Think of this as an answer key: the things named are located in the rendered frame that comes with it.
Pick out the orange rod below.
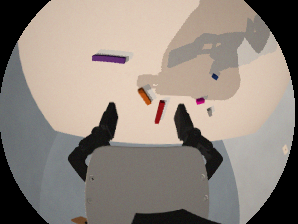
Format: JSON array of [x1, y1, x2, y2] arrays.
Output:
[[138, 87, 151, 105]]

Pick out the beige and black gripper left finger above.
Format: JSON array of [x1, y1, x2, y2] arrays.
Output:
[[68, 102, 118, 183]]

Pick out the magenta rectangular block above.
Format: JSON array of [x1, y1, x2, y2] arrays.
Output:
[[196, 98, 205, 105]]

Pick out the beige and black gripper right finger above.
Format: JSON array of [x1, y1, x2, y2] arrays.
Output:
[[174, 103, 223, 180]]

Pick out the purple rod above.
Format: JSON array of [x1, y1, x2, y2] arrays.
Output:
[[92, 54, 126, 64]]

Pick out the dark red rod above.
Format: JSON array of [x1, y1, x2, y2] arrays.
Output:
[[155, 100, 165, 124]]

